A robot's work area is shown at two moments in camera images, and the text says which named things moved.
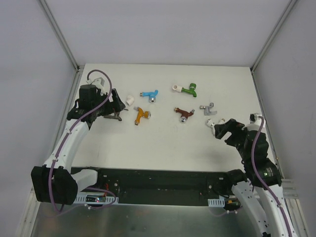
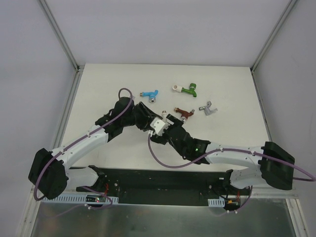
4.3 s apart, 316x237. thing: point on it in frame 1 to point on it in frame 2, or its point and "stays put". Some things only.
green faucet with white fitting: (192, 87) stays put
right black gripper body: (230, 130) to (173, 127)
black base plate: (159, 187) stays put
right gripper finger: (233, 123) to (175, 119)
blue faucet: (151, 95) stays put
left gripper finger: (116, 98) to (151, 112)
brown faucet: (184, 114) stays put
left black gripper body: (114, 102) to (150, 116)
